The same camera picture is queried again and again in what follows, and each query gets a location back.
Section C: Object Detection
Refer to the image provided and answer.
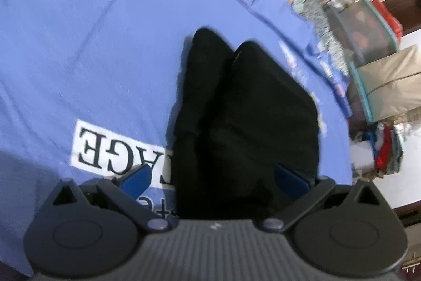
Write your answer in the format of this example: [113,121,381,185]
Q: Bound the red storage bag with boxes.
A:
[372,0,404,38]

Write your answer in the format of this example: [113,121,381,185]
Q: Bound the black pants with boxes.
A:
[173,27,322,221]

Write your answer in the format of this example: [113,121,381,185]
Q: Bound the beige storage bag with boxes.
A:
[349,44,421,124]

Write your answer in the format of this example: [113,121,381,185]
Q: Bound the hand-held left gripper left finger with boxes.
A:
[51,165,172,233]

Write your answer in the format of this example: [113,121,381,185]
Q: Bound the grey patterned cloth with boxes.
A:
[291,0,350,78]

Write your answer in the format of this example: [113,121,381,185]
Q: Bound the blue printed bedsheet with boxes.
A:
[0,0,355,278]

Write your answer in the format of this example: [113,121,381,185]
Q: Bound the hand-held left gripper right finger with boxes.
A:
[262,164,382,233]

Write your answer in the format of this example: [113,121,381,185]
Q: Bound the pile of colourful clothes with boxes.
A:
[350,121,412,177]

